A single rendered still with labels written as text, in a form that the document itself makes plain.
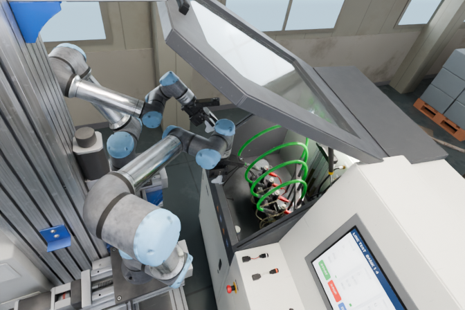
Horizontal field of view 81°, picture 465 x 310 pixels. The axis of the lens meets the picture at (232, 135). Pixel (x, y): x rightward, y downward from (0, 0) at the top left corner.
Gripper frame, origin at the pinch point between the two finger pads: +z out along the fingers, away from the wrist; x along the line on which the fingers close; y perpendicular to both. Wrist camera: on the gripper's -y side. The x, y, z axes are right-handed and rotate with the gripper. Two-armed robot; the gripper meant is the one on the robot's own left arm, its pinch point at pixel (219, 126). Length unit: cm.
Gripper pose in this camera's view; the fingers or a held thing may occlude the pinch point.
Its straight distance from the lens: 135.5
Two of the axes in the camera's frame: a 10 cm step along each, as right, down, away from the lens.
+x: 0.9, 5.3, -8.4
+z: 6.0, 6.5, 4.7
